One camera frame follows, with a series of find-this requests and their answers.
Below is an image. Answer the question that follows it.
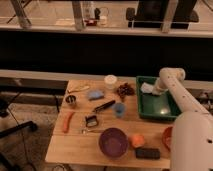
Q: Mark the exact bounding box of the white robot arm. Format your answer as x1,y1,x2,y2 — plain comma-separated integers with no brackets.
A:
153,67,213,171

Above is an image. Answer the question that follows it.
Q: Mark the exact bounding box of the green plastic tray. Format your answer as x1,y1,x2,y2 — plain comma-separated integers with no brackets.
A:
136,76,181,121

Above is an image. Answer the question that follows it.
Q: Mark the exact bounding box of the white lidded container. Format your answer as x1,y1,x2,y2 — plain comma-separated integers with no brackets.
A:
104,75,117,90

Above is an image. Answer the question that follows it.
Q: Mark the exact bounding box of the blue cloth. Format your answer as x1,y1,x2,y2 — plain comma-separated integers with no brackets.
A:
87,90,104,100

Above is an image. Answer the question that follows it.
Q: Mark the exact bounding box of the bunch of dark grapes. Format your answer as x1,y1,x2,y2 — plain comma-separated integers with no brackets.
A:
116,83,135,102

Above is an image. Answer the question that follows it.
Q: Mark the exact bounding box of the banana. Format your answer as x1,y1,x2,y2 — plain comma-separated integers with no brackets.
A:
67,85,90,93

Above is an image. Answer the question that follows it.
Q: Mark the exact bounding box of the blue plastic cup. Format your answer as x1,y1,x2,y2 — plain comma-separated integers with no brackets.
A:
113,103,126,118

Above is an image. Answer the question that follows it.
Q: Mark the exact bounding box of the small metal cup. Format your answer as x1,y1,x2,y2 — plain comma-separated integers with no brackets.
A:
65,95,77,108

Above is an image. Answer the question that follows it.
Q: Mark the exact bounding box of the orange carrot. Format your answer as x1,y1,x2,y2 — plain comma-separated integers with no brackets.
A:
62,112,75,133

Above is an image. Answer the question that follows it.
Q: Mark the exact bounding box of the metal fork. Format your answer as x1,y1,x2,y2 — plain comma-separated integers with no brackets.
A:
81,129,102,134

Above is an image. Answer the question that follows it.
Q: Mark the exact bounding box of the purple bowl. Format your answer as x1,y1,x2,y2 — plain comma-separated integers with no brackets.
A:
98,128,129,158

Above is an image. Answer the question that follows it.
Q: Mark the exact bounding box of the orange fruit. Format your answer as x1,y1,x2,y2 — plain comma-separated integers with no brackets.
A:
130,134,145,148

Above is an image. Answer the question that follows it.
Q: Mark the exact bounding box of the black sponge block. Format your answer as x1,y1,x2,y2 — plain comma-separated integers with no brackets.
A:
135,148,160,159

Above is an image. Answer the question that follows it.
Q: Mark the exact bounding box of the orange bowl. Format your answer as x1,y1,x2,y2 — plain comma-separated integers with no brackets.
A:
162,127,172,149

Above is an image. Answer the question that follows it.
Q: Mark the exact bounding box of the black office chair base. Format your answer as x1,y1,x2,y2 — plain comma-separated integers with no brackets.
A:
0,99,38,171

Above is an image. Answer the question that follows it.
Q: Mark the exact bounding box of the black handled knife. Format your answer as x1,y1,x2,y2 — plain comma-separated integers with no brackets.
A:
93,100,116,113

